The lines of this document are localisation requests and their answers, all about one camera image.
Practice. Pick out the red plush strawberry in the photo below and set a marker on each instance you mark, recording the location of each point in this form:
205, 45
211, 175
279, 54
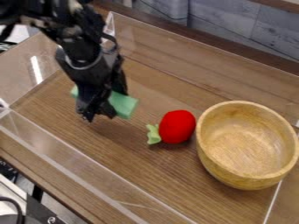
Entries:
175, 128

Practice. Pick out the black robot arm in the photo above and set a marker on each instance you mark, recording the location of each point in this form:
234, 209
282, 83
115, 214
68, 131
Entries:
87, 51

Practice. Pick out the brown wooden bowl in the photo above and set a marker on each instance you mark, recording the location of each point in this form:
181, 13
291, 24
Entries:
247, 144

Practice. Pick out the green foam block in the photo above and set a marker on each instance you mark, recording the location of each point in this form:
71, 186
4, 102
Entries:
123, 103

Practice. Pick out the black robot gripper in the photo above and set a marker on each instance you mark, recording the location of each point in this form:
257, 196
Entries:
91, 76

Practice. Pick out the clear acrylic corner bracket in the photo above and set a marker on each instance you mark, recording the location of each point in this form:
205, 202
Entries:
110, 25

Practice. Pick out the clear acrylic tray wall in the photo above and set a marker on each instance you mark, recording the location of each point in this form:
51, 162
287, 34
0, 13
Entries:
96, 165

